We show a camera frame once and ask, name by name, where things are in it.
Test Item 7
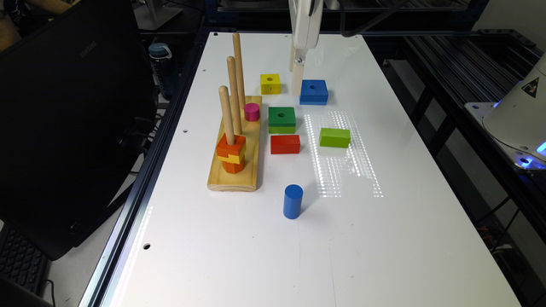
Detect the dark water bottle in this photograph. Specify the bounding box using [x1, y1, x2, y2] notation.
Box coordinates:
[148, 43, 179, 101]

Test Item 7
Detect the light green rectangular block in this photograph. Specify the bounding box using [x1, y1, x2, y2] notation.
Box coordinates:
[319, 128, 351, 148]

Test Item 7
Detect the yellow block on peg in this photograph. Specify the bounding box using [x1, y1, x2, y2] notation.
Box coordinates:
[217, 144, 247, 165]

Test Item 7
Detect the red rectangular block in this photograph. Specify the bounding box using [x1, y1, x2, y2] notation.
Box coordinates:
[270, 135, 300, 154]

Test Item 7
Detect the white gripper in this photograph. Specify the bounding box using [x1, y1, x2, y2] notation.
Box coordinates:
[288, 0, 323, 96]

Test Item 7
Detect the monitor stand base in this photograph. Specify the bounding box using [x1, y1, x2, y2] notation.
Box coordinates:
[133, 0, 183, 31]

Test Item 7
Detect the blue square block with hole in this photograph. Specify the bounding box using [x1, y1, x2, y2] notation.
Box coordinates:
[299, 79, 328, 105]

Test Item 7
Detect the magenta cylinder block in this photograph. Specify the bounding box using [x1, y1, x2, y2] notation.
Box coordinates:
[243, 103, 260, 122]

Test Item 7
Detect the wooden peg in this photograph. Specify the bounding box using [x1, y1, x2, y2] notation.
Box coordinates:
[233, 32, 246, 108]
[218, 85, 235, 146]
[227, 56, 242, 135]

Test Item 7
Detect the blue cylinder block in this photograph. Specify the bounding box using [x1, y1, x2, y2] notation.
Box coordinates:
[283, 184, 304, 219]

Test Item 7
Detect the rear wooden peg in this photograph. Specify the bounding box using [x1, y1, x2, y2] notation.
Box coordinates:
[233, 32, 246, 108]

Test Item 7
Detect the front wooden peg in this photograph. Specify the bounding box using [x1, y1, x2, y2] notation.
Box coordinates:
[218, 85, 235, 146]

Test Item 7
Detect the orange square block top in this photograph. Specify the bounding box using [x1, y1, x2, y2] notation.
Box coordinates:
[216, 134, 246, 158]

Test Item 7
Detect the black keyboard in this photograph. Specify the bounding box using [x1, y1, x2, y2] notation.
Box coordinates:
[1, 224, 49, 295]

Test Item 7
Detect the orange hexagon block bottom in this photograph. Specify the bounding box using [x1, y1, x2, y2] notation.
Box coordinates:
[222, 159, 245, 174]

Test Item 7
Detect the black Samsung monitor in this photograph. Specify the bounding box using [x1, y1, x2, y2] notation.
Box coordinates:
[1, 0, 157, 260]

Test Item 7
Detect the wooden peg board base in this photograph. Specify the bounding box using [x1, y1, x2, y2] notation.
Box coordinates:
[207, 109, 261, 192]

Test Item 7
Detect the yellow square block with hole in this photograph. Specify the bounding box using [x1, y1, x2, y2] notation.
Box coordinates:
[260, 74, 282, 95]

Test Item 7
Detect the middle wooden peg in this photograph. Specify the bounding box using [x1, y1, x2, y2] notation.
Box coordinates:
[227, 56, 242, 135]

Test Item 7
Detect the dark green square block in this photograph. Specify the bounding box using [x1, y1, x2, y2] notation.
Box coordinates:
[268, 107, 296, 134]

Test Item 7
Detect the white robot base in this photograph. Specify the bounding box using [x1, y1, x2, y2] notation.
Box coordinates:
[465, 57, 545, 172]

